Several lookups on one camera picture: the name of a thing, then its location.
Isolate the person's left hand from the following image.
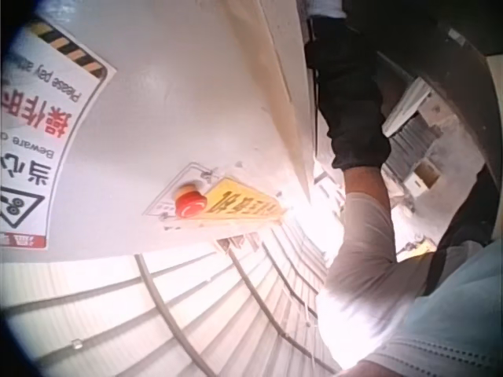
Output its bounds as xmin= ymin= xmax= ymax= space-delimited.
xmin=304 ymin=16 xmax=392 ymax=171

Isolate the white cloth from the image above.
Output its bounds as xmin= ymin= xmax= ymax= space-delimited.
xmin=307 ymin=0 xmax=347 ymax=19

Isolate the grey ribbed conveyor grating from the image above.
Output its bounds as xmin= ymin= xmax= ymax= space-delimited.
xmin=387 ymin=115 xmax=442 ymax=178

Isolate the white machine housing panel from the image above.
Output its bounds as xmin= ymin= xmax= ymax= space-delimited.
xmin=0 ymin=0 xmax=315 ymax=264

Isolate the white box with brown opening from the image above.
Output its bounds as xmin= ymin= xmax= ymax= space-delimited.
xmin=403 ymin=158 xmax=444 ymax=198

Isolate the yellow label plate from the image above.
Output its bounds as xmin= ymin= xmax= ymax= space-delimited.
xmin=196 ymin=177 xmax=286 ymax=229

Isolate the clear button mounting plate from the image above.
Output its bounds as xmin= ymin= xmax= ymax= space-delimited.
xmin=141 ymin=162 xmax=222 ymax=221

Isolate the red emergency stop button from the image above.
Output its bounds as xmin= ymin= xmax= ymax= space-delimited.
xmin=174 ymin=183 xmax=208 ymax=218

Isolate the yellow floor object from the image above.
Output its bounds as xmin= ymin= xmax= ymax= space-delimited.
xmin=396 ymin=240 xmax=438 ymax=263

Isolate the white warning sign sticker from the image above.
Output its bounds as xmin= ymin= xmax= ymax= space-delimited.
xmin=0 ymin=19 xmax=118 ymax=251

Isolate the dark machine frame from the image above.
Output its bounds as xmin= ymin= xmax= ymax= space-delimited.
xmin=344 ymin=0 xmax=503 ymax=162

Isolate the grey metal rail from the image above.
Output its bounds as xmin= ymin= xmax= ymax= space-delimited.
xmin=226 ymin=246 xmax=294 ymax=337
xmin=134 ymin=254 xmax=206 ymax=377

